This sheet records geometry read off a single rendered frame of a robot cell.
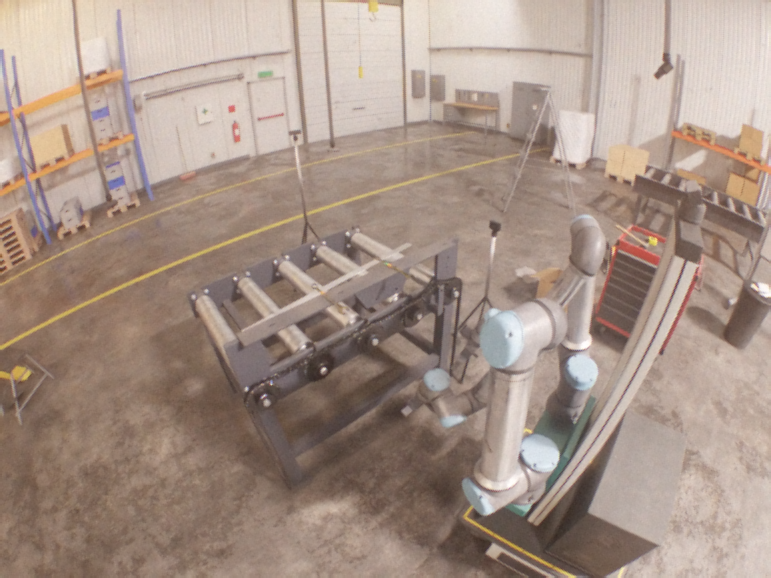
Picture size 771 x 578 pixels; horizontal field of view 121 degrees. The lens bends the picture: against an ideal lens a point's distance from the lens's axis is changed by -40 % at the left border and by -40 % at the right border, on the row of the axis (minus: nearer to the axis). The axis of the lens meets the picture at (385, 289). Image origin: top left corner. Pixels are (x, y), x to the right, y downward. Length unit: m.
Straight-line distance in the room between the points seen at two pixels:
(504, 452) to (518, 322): 0.41
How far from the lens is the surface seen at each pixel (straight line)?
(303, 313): 1.48
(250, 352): 1.50
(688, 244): 0.87
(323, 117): 11.77
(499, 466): 1.10
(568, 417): 1.72
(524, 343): 0.79
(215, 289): 2.39
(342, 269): 2.28
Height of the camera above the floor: 2.04
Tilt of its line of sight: 34 degrees down
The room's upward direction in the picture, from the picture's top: 2 degrees counter-clockwise
